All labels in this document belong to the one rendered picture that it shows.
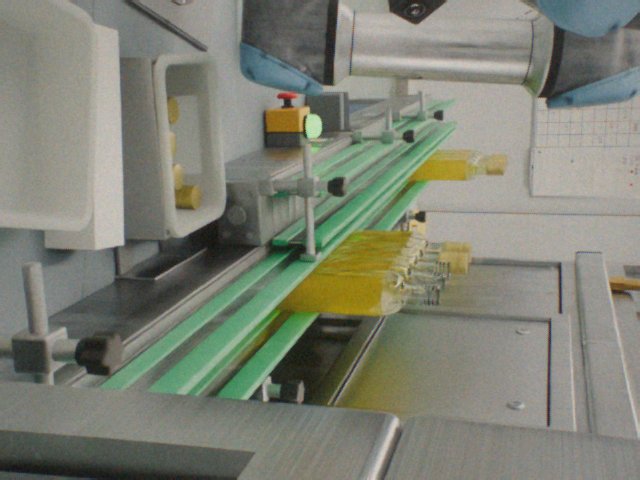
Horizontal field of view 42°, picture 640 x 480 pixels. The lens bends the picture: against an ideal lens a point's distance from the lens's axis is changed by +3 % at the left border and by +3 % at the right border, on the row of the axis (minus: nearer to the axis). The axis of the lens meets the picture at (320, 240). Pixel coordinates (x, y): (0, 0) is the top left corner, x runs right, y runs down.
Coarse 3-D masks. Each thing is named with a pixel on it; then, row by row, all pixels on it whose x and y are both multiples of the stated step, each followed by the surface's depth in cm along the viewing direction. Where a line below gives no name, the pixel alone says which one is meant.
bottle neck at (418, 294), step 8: (408, 288) 114; (416, 288) 114; (424, 288) 114; (432, 288) 113; (440, 288) 115; (408, 296) 114; (416, 296) 114; (424, 296) 113; (432, 296) 113; (440, 296) 115; (416, 304) 115; (424, 304) 114; (432, 304) 114
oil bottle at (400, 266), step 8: (328, 256) 125; (336, 256) 125; (344, 256) 125; (352, 256) 124; (360, 256) 124; (320, 264) 121; (328, 264) 121; (336, 264) 121; (344, 264) 121; (352, 264) 120; (360, 264) 120; (368, 264) 120; (376, 264) 120; (384, 264) 119; (392, 264) 119; (400, 264) 120; (408, 264) 121; (400, 272) 119; (408, 272) 120; (408, 280) 119
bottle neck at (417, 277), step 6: (414, 276) 120; (420, 276) 119; (426, 276) 119; (432, 276) 119; (438, 276) 119; (444, 276) 120; (414, 282) 119; (420, 282) 119; (426, 282) 119; (432, 282) 119; (438, 282) 118; (444, 282) 121; (444, 288) 120
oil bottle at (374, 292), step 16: (320, 272) 117; (336, 272) 117; (352, 272) 117; (368, 272) 117; (384, 272) 116; (304, 288) 117; (320, 288) 116; (336, 288) 115; (352, 288) 115; (368, 288) 114; (384, 288) 113; (400, 288) 114; (288, 304) 118; (304, 304) 117; (320, 304) 116; (336, 304) 116; (352, 304) 115; (368, 304) 114; (384, 304) 114; (400, 304) 114
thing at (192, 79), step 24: (168, 72) 113; (192, 72) 112; (216, 72) 112; (168, 96) 114; (192, 96) 113; (216, 96) 113; (192, 120) 114; (216, 120) 113; (168, 144) 99; (192, 144) 115; (216, 144) 114; (168, 168) 99; (192, 168) 116; (216, 168) 115; (168, 192) 100; (216, 192) 116; (168, 216) 101; (192, 216) 110; (216, 216) 114
